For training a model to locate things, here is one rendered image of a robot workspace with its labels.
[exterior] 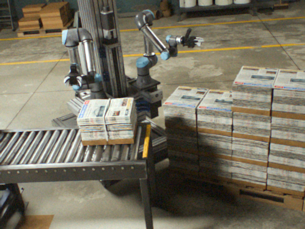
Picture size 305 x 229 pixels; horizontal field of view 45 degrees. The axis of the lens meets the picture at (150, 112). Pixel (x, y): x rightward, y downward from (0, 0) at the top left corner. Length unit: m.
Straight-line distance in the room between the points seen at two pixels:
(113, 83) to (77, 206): 1.15
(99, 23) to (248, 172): 1.79
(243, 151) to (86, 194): 1.49
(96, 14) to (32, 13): 6.22
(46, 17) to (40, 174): 6.60
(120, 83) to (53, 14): 5.57
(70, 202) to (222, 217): 1.36
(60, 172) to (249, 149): 1.46
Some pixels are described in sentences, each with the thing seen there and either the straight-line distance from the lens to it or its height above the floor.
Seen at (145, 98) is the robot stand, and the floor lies 0.70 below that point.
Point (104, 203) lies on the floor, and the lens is 3.42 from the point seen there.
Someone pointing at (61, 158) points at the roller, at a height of 0.80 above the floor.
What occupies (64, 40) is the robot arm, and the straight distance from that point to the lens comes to 3.11.
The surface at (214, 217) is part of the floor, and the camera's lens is 3.19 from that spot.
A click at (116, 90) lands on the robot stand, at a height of 0.81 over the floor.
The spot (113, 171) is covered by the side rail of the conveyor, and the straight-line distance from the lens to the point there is 2.50.
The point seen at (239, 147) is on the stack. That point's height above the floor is 0.52.
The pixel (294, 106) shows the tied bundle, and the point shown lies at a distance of 2.81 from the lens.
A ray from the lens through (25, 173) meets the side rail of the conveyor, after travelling 2.68.
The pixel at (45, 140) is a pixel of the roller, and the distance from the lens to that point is 2.91.
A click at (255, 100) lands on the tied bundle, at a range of 2.83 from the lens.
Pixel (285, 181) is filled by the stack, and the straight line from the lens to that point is 3.17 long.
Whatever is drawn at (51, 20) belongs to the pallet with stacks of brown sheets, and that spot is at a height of 0.32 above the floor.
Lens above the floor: 2.22
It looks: 28 degrees down
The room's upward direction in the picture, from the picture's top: 6 degrees counter-clockwise
